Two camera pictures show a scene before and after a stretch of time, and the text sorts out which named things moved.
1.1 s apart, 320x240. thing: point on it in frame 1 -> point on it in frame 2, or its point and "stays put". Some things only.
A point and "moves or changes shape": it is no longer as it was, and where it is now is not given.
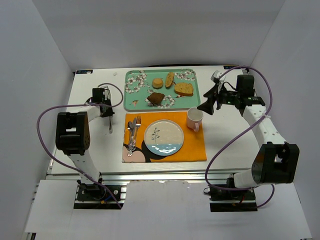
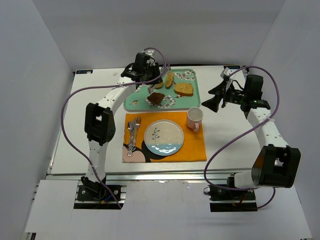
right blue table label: x=230 y=67 stays put
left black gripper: x=109 y=113 -> x=152 y=79
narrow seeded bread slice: x=169 y=80 stays put
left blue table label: x=83 y=71 stays put
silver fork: x=138 y=124 stays put
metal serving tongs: x=110 y=127 moves or changes shape
